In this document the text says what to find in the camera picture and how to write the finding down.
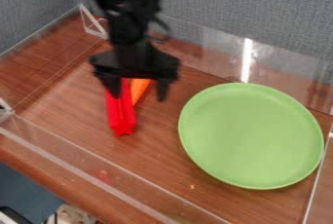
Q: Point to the orange toy carrot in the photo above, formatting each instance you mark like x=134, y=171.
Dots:
x=138, y=88

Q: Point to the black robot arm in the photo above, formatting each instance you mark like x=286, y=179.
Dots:
x=128, y=18

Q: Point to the red star-shaped bar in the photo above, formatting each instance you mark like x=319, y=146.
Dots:
x=120, y=113

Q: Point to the green plate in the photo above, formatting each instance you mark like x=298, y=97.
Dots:
x=250, y=136

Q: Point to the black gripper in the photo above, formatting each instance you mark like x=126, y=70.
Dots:
x=135, y=61

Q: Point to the clear acrylic enclosure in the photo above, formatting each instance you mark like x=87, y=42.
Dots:
x=136, y=179

